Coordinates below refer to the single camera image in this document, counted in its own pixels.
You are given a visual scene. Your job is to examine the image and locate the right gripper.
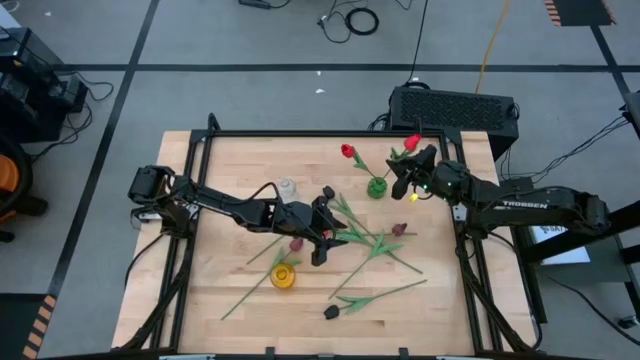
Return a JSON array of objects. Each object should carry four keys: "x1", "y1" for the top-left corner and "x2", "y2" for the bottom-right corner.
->
[{"x1": 385, "y1": 143, "x2": 456, "y2": 201}]

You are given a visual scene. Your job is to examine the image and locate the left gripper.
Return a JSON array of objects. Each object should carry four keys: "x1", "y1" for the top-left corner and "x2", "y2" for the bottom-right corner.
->
[{"x1": 273, "y1": 184, "x2": 348, "y2": 268}]

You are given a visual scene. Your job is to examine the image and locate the dark red tulip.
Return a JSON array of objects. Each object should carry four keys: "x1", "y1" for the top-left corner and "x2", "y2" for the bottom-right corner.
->
[
  {"x1": 328, "y1": 222, "x2": 409, "y2": 300},
  {"x1": 333, "y1": 192, "x2": 424, "y2": 275},
  {"x1": 221, "y1": 237, "x2": 305, "y2": 321}
]

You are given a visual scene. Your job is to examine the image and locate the green glass vase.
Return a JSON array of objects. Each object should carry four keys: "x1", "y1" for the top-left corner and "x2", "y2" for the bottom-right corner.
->
[{"x1": 366, "y1": 176, "x2": 389, "y2": 200}]

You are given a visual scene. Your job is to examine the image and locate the clear glass vase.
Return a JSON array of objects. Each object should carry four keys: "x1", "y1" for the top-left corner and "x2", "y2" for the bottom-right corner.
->
[{"x1": 276, "y1": 177, "x2": 301, "y2": 204}]

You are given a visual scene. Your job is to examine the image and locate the yellow glass vase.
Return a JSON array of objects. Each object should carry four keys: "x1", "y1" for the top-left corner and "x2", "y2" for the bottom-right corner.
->
[{"x1": 269, "y1": 262, "x2": 297, "y2": 290}]

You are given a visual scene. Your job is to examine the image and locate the black computer case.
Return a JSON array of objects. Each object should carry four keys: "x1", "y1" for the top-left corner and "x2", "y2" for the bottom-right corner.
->
[{"x1": 388, "y1": 85, "x2": 520, "y2": 162}]

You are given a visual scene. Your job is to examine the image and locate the white printed sheet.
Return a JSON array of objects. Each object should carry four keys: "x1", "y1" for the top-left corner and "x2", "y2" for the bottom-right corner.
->
[{"x1": 529, "y1": 225, "x2": 592, "y2": 266}]

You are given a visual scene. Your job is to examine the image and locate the dark grey side table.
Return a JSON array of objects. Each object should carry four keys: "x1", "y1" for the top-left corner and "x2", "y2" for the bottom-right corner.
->
[{"x1": 519, "y1": 199, "x2": 640, "y2": 321}]

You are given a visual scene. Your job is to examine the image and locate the hazard striped black mat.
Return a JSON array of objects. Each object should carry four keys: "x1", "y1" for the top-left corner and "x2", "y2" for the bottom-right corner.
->
[
  {"x1": 0, "y1": 293, "x2": 58, "y2": 360},
  {"x1": 543, "y1": 0, "x2": 617, "y2": 28}
]

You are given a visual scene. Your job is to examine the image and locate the orange and black machine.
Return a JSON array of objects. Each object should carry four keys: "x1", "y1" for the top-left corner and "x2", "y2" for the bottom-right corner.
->
[{"x1": 0, "y1": 132, "x2": 50, "y2": 245}]

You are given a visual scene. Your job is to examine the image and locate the black equipment stack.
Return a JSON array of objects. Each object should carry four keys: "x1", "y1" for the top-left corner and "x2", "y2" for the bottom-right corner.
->
[{"x1": 0, "y1": 27, "x2": 90, "y2": 144}]

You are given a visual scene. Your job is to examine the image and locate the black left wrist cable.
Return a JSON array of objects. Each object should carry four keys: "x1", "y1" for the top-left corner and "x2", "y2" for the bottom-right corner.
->
[{"x1": 239, "y1": 181, "x2": 281, "y2": 202}]

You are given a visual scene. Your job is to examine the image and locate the yellow hanging cable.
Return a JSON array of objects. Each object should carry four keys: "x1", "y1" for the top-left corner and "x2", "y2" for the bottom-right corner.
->
[{"x1": 473, "y1": 0, "x2": 512, "y2": 95}]

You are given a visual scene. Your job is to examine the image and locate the coiled black cable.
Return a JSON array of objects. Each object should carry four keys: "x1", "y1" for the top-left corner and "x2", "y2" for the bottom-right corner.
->
[{"x1": 344, "y1": 6, "x2": 380, "y2": 37}]

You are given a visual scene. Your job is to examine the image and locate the thin black floor cable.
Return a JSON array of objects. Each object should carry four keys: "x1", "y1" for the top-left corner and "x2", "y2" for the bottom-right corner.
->
[{"x1": 317, "y1": 0, "x2": 352, "y2": 45}]

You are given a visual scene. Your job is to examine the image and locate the black cable bundle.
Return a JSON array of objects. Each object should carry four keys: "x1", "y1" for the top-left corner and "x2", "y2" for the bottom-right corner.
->
[
  {"x1": 499, "y1": 114, "x2": 631, "y2": 184},
  {"x1": 29, "y1": 69, "x2": 115, "y2": 164}
]

